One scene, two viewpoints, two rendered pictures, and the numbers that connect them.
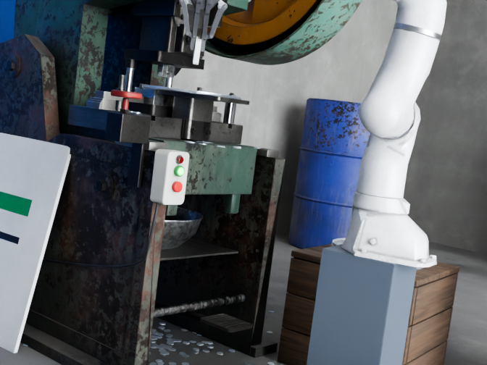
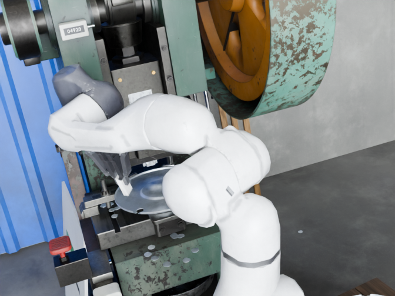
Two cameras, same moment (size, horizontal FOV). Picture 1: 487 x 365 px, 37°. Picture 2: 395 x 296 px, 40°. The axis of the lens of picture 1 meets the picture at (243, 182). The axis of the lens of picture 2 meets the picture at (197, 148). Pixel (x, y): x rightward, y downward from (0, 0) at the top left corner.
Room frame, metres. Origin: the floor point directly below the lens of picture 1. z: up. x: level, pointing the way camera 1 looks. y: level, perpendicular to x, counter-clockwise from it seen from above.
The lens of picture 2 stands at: (1.00, -0.78, 1.55)
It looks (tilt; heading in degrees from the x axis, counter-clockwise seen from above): 24 degrees down; 35
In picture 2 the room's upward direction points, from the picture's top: 9 degrees counter-clockwise
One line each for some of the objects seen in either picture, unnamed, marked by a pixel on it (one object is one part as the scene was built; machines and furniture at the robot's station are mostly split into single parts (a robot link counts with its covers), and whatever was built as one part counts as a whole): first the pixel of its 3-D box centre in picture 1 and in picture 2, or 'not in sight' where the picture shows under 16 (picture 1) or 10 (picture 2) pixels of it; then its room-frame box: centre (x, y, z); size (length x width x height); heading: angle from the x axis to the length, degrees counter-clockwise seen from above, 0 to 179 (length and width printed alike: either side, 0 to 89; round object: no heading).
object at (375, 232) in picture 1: (391, 227); not in sight; (1.71, -0.36, 0.52); 0.22 x 0.19 x 0.14; 60
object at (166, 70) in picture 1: (167, 71); (149, 158); (2.21, 0.27, 0.84); 0.05 x 0.03 x 0.04; 140
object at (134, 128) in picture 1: (126, 148); (77, 281); (1.83, 0.31, 0.62); 0.10 x 0.06 x 0.20; 140
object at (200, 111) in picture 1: (201, 116); (168, 214); (2.11, 0.15, 0.72); 0.25 x 0.14 x 0.14; 50
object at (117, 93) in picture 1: (125, 106); (62, 254); (1.82, 0.32, 0.72); 0.07 x 0.06 x 0.08; 50
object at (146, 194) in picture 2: (191, 92); (160, 188); (2.14, 0.18, 0.78); 0.29 x 0.29 x 0.01
